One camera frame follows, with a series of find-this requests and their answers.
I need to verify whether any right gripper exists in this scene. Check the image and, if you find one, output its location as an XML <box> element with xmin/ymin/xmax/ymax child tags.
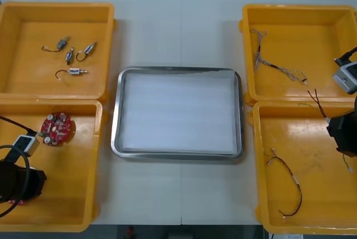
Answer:
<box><xmin>326</xmin><ymin>111</ymin><xmax>357</xmax><ymax>158</ymax></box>

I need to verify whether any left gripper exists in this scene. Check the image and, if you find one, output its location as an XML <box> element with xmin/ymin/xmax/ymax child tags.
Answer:
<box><xmin>0</xmin><ymin>160</ymin><xmax>48</xmax><ymax>204</ymax></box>

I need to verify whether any red black green-yellow wire harness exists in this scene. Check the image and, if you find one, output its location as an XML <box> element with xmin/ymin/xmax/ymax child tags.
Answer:
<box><xmin>298</xmin><ymin>89</ymin><xmax>355</xmax><ymax>174</ymax></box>

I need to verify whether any yellow-orange plastic bin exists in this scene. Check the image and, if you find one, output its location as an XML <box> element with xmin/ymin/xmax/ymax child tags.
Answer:
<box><xmin>248</xmin><ymin>100</ymin><xmax>357</xmax><ymax>236</ymax></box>
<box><xmin>0</xmin><ymin>1</ymin><xmax>117</xmax><ymax>104</ymax></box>
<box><xmin>0</xmin><ymin>98</ymin><xmax>108</xmax><ymax>233</ymax></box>
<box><xmin>238</xmin><ymin>4</ymin><xmax>357</xmax><ymax>106</ymax></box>

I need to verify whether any steel tray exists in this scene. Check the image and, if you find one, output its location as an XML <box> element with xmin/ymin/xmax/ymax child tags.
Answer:
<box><xmin>110</xmin><ymin>66</ymin><xmax>245</xmax><ymax>162</ymax></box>

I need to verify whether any small metal solenoid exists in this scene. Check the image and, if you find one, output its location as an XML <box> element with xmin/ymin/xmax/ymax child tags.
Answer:
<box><xmin>41</xmin><ymin>35</ymin><xmax>71</xmax><ymax>53</ymax></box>
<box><xmin>55</xmin><ymin>67</ymin><xmax>90</xmax><ymax>81</ymax></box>
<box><xmin>75</xmin><ymin>41</ymin><xmax>98</xmax><ymax>62</ymax></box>
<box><xmin>65</xmin><ymin>47</ymin><xmax>75</xmax><ymax>65</ymax></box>

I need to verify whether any white foam sheet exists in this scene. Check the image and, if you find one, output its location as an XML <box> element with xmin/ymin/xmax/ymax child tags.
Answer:
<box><xmin>121</xmin><ymin>71</ymin><xmax>237</xmax><ymax>155</ymax></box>

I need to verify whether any blue-white twisted wire harness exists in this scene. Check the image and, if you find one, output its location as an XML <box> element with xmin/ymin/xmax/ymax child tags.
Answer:
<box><xmin>249</xmin><ymin>28</ymin><xmax>308</xmax><ymax>85</ymax></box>

